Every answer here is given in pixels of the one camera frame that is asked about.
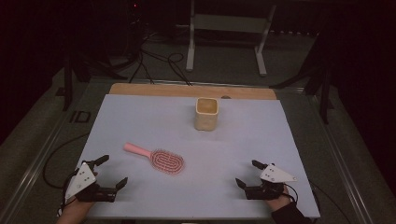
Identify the pink hairbrush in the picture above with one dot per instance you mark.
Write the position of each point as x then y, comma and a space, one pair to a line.
168, 161

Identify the person's right hand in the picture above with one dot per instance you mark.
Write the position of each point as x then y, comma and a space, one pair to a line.
280, 202

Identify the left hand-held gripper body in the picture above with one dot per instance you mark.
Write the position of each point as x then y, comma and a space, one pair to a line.
81, 180

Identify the black tripod stand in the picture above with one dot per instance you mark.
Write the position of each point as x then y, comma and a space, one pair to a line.
323, 90
67, 84

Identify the metal frame rail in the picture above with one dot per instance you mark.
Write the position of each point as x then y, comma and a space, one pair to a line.
339, 168
37, 168

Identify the pale blue table mat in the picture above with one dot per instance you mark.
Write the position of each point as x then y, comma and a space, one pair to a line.
193, 186

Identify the beige square cup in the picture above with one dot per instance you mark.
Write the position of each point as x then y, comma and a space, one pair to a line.
206, 118

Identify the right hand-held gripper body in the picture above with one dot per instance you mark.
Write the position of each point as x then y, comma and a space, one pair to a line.
274, 175

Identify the white metal stand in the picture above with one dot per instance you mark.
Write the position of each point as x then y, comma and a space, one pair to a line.
230, 23

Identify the person's left hand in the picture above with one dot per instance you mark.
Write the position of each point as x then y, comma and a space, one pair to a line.
74, 210

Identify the wooden table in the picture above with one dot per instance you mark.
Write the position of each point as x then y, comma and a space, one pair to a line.
174, 90

